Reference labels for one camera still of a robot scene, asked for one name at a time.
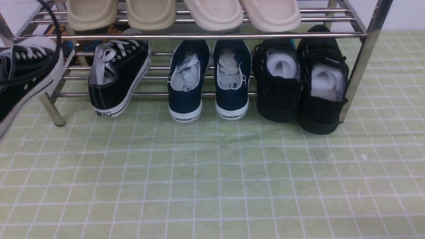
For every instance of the black canvas sneaker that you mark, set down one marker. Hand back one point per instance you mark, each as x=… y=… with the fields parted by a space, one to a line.
x=28 y=69
x=117 y=68

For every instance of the olive beige slipper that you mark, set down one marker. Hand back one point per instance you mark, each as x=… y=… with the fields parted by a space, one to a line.
x=84 y=15
x=149 y=15

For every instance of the black knit shoe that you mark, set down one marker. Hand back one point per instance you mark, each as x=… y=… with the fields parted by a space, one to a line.
x=277 y=71
x=325 y=76

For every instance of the cream slipper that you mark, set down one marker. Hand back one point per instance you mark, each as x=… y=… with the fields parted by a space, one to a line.
x=273 y=15
x=215 y=15

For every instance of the right navy blue sneaker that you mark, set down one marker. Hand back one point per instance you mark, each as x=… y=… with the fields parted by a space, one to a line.
x=232 y=67

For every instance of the olive beige slipper far left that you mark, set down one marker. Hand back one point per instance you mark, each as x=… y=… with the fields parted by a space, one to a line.
x=84 y=15

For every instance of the green checked tablecloth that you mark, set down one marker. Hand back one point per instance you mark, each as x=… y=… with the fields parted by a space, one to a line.
x=144 y=176

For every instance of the silver metal shoe rack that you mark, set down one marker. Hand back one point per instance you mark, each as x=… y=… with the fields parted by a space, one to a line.
x=368 y=38

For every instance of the right black knit shoe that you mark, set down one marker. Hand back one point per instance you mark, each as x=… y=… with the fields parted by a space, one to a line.
x=325 y=76

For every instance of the cream slipper far right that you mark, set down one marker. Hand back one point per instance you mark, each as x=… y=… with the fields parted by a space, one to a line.
x=273 y=15

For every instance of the left black knit shoe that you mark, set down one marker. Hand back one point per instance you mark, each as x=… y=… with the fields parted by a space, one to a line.
x=277 y=71

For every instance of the left navy blue sneaker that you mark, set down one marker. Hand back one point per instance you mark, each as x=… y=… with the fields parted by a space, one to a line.
x=190 y=63

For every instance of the navy blue sneaker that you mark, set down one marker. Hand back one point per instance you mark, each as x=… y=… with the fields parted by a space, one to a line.
x=190 y=63
x=232 y=67

